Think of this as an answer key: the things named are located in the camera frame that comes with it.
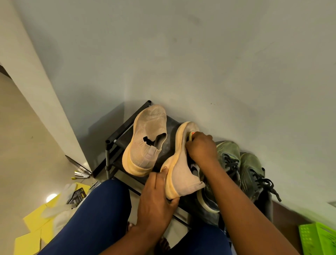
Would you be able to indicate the pale teal packet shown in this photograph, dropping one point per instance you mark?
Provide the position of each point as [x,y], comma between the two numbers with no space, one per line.
[95,185]

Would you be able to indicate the black metal shoe rack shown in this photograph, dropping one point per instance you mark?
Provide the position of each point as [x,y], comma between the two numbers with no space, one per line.
[173,128]

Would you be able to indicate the green plastic basket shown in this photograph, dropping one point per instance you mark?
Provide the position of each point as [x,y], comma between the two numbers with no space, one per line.
[312,239]

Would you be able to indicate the person's right hand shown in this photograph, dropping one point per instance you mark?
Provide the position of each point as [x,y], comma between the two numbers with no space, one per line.
[202,149]

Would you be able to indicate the yellow-edged shoe shine sponge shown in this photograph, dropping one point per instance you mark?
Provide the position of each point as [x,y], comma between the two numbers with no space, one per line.
[190,135]

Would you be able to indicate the dark blue trousers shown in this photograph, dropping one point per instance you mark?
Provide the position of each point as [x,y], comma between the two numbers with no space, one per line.
[99,218]

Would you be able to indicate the small dark packet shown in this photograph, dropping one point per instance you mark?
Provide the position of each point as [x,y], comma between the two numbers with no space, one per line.
[77,197]

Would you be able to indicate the beige suede shoe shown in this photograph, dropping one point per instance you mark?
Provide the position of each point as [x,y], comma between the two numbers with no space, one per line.
[181,176]
[147,142]

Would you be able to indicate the dark skirting strip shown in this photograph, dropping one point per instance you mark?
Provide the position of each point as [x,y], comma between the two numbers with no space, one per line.
[4,72]
[78,165]

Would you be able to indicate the person's right foot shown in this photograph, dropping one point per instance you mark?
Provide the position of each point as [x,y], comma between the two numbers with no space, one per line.
[162,247]

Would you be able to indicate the person's left hand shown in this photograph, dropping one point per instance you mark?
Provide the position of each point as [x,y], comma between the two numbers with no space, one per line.
[155,205]

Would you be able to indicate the dark brown low bench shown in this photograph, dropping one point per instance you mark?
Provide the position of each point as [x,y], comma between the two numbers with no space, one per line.
[286,220]

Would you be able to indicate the person's right forearm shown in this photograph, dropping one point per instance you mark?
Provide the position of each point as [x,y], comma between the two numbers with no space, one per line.
[246,215]

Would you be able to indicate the green sneaker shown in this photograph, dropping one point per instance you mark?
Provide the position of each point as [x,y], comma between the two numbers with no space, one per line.
[228,152]
[253,168]

